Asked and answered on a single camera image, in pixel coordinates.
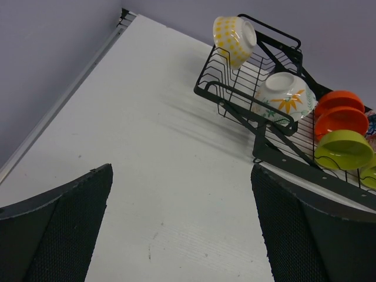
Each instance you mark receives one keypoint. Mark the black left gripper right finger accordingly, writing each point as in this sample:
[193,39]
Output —
[309,237]

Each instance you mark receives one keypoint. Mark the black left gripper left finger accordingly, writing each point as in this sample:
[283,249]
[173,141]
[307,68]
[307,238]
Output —
[52,236]

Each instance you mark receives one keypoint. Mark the lime green bowl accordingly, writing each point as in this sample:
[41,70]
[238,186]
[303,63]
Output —
[367,174]
[343,150]

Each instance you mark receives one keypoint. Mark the lime green bowl front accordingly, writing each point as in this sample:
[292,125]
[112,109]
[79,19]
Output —
[343,150]

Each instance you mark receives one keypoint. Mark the orange bowl front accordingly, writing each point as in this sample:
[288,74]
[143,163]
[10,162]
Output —
[340,118]

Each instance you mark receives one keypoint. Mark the orange bowl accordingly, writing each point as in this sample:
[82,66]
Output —
[340,118]
[338,98]

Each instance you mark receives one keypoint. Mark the blue patterned bowl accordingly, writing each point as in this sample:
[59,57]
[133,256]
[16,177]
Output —
[372,125]

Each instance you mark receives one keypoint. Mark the red patterned bowl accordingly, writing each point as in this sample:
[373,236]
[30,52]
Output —
[369,113]

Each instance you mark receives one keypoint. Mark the white floral bowl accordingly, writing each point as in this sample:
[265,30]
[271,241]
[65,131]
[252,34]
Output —
[287,93]

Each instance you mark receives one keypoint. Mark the yellow checkered white bowl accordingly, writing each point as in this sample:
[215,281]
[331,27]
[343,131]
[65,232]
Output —
[235,39]

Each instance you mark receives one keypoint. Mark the black wire dish rack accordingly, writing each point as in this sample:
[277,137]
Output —
[254,74]

